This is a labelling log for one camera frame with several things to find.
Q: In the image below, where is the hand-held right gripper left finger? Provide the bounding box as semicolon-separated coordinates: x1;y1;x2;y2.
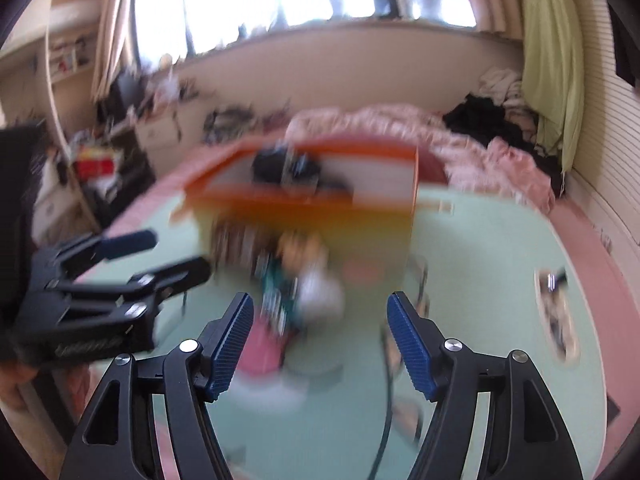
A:
60;291;256;480

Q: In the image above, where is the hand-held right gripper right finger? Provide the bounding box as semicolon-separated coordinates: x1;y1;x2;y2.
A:
386;291;583;480

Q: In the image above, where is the person's left hand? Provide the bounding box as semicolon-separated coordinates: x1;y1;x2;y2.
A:
0;362;43;411

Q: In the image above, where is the orange cardboard box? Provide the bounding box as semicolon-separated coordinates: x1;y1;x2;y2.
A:
170;135;453;281

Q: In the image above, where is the red box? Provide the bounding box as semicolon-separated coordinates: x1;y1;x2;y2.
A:
75;157;117;177

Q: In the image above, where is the hanging black garment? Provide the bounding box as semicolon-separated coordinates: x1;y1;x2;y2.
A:
610;5;640;86

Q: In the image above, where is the pile of small toys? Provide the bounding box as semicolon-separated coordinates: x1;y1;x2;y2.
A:
257;232;348;343

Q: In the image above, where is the pink ruffled blanket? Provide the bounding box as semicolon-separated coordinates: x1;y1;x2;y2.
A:
287;105;556;211

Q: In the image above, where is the pile of white clothes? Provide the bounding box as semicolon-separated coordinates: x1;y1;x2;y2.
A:
480;67;538;126

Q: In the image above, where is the hanging green garment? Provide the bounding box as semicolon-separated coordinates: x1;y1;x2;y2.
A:
520;0;586;176

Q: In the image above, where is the pile of striped clothes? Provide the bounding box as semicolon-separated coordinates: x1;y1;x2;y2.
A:
202;105;291;141

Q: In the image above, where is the black cable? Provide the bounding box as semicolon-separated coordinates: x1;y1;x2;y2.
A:
367;330;401;480

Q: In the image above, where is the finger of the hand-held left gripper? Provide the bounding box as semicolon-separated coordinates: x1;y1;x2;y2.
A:
70;256;213;306
55;229;158;266

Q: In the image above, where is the mint green desktop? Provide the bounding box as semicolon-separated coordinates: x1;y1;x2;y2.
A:
100;180;621;480

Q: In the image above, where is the pile of black clothes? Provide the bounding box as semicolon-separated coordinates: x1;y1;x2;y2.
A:
442;92;541;156

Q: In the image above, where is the white louvered closet door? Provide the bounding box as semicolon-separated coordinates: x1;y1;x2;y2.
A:
565;0;640;261

